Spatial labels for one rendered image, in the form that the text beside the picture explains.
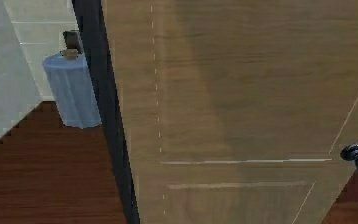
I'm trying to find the brown wooden room door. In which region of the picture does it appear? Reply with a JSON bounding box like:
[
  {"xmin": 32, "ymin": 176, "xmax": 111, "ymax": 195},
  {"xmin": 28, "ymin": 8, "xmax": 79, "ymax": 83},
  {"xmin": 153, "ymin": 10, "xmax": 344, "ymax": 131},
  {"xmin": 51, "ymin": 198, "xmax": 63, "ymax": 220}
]
[{"xmin": 71, "ymin": 0, "xmax": 358, "ymax": 224}]

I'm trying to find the tan small object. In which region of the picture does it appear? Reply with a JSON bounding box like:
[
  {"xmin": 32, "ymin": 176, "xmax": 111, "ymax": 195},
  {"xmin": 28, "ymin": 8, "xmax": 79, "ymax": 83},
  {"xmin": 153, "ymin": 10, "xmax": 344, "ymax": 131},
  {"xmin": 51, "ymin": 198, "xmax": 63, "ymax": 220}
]
[{"xmin": 60, "ymin": 48, "xmax": 79, "ymax": 60}]

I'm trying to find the dark brown upright object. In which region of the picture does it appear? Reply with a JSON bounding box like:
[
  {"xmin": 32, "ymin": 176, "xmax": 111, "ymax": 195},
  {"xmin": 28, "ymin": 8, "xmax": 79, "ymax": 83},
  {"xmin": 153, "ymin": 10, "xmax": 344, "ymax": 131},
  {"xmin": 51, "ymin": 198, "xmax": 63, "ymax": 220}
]
[{"xmin": 62, "ymin": 30, "xmax": 84, "ymax": 55}]

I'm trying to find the black door handle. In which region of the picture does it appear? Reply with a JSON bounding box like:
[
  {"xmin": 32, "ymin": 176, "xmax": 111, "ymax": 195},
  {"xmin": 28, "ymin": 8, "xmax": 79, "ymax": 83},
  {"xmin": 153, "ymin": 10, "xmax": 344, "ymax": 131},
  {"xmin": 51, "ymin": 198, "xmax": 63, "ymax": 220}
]
[{"xmin": 339, "ymin": 142, "xmax": 358, "ymax": 174}]

